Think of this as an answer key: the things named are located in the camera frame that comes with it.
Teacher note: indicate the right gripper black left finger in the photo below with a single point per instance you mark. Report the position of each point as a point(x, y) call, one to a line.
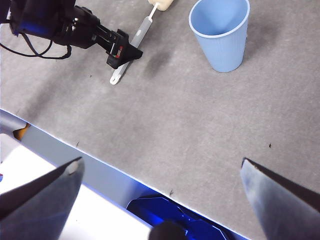
point(42, 207)

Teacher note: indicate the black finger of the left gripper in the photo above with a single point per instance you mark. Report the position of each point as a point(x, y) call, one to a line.
point(125, 53)

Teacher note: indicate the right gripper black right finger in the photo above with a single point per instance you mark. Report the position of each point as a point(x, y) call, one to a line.
point(285, 210)

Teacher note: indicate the grey cup brush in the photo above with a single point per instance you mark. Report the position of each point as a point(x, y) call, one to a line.
point(142, 30)

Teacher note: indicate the blue ribbed plastic cup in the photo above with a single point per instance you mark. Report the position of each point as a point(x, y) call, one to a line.
point(222, 52)

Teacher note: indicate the small orange object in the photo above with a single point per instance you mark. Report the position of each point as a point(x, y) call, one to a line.
point(21, 132)

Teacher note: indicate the grey metal table frame bar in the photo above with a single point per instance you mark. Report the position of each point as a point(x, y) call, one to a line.
point(75, 160)

